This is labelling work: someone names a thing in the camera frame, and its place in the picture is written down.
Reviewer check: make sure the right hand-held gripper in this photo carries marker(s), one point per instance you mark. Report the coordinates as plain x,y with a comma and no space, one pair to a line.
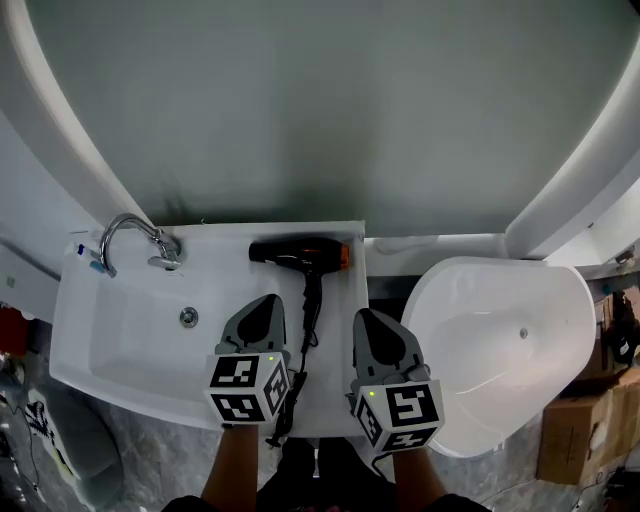
405,410

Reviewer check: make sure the grey round stool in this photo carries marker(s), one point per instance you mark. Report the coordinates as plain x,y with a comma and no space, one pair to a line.
90,450

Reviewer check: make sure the person's right forearm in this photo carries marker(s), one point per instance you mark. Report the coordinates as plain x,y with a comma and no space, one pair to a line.
417,475

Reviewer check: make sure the stacked brown cardboard boxes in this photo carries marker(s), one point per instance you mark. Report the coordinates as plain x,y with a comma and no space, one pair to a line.
602,312

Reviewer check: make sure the black copper-ringed hair dryer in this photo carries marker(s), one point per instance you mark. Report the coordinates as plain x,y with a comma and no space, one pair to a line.
295,252

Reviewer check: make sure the small blue-white tube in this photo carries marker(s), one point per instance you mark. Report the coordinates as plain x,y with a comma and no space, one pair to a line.
96,266

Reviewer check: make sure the white oval bathtub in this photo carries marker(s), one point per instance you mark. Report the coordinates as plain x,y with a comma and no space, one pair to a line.
475,310

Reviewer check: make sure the red box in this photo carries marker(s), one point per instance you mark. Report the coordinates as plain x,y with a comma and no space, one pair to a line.
11,330

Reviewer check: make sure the chrome curved faucet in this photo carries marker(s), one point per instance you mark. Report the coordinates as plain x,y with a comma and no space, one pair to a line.
103,250

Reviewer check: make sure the large brown cardboard box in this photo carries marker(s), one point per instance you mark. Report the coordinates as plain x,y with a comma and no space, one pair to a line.
565,440

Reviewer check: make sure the white toilet tank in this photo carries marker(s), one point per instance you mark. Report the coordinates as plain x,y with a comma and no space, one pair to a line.
25,285

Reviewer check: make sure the black and white patterned cloth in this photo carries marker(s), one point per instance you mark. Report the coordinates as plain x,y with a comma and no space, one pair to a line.
42,425

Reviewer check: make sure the small brown fixture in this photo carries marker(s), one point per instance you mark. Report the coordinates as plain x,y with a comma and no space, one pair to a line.
626,255

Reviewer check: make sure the person's left forearm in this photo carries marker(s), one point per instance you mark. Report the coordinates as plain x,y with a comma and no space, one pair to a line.
230,470

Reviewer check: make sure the person's dark clothing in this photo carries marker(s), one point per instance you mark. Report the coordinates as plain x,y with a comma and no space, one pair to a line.
300,470

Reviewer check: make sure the white rectangular sink basin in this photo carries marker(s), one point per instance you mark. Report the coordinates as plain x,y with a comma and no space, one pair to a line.
135,340

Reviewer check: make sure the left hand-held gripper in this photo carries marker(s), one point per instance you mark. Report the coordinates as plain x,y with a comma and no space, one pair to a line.
240,385

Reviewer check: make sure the black bag with tag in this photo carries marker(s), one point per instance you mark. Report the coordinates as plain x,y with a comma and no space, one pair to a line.
625,340

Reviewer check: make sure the large white-framed oval mirror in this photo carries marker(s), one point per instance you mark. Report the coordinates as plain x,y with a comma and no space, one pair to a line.
325,100

